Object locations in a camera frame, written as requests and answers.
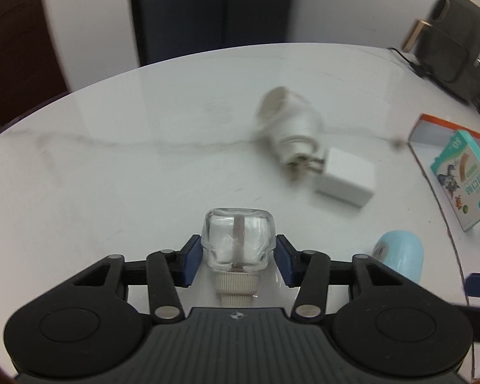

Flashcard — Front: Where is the black power cable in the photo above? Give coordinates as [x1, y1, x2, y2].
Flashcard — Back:
[388, 47, 429, 79]

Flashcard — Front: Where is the orange-edged cardboard box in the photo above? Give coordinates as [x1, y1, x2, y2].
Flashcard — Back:
[408, 114, 480, 251]

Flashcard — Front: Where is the dark grey air fryer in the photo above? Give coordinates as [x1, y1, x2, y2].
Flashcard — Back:
[402, 0, 480, 108]

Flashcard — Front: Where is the white wall charger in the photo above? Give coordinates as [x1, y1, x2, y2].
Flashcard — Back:
[314, 147, 377, 209]

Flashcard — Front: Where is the white plug-in repellent heater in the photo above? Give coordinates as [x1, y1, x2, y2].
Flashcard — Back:
[255, 86, 329, 180]

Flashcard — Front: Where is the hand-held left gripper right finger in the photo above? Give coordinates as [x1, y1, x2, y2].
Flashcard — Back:
[275, 234, 412, 323]

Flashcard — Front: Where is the brown wooden door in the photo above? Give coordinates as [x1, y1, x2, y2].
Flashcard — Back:
[0, 0, 71, 127]

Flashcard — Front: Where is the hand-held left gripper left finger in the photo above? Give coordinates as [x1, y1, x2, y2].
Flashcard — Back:
[70, 234, 204, 323]

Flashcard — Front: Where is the teal bandage box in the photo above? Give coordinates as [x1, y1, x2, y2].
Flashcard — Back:
[429, 130, 480, 233]

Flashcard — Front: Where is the clear glass bottle white cap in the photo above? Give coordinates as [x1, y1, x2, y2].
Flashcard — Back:
[201, 207, 275, 307]

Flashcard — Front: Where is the toothpick jar blue lid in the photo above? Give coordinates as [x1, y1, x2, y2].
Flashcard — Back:
[370, 230, 425, 285]

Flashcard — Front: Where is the dark refrigerator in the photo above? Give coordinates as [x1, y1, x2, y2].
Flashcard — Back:
[127, 0, 297, 67]

